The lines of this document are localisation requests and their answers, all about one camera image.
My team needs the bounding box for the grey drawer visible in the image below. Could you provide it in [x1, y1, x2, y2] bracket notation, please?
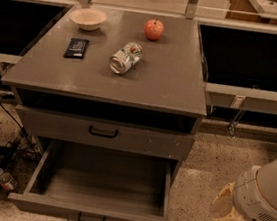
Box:
[9, 140, 172, 221]
[16, 105, 195, 158]

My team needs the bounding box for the dark snack bar packet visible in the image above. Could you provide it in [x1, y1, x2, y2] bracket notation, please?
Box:
[64, 38, 90, 59]

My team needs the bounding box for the red apple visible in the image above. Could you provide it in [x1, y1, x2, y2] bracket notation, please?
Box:
[144, 19, 164, 41]

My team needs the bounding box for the beige paper bowl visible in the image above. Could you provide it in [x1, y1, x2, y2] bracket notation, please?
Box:
[69, 8, 107, 31]

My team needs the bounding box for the grey drawer cabinet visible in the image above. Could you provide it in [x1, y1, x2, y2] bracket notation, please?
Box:
[0, 0, 220, 178]

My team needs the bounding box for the grey top drawer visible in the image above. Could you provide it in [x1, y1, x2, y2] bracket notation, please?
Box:
[16, 105, 195, 158]

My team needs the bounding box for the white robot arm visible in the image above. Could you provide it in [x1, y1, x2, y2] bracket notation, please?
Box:
[210, 159, 277, 221]

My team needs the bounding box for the plastic bottle on floor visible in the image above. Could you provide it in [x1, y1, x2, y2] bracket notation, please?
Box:
[0, 168, 18, 191]

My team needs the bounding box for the black cable on floor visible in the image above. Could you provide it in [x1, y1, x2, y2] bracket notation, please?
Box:
[0, 86, 48, 159]

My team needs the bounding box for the wooden furniture behind glass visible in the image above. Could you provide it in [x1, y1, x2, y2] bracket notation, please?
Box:
[226, 0, 277, 25]

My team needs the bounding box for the silver green soda can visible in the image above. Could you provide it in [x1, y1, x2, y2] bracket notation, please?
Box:
[109, 42, 143, 75]

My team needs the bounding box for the metal bracket under shelf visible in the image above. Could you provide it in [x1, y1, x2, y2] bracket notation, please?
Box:
[228, 95, 246, 138]

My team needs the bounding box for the black power strip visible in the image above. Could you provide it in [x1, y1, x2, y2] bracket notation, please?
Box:
[0, 132, 23, 194]

